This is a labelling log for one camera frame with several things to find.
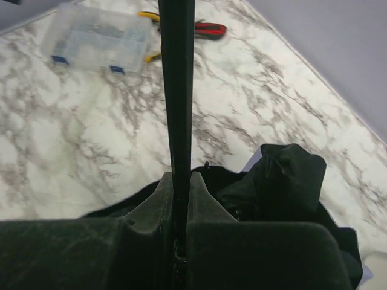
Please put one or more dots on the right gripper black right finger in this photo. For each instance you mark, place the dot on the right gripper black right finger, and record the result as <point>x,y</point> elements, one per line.
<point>223,253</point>

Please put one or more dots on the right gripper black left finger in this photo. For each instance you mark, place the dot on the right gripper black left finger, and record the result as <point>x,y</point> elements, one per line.
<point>134,251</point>

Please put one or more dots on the lilac umbrella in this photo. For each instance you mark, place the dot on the lilac umbrella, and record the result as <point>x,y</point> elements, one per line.
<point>282,186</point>

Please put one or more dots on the clear plastic screw box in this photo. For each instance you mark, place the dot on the clear plastic screw box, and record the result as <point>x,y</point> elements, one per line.
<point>95,39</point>

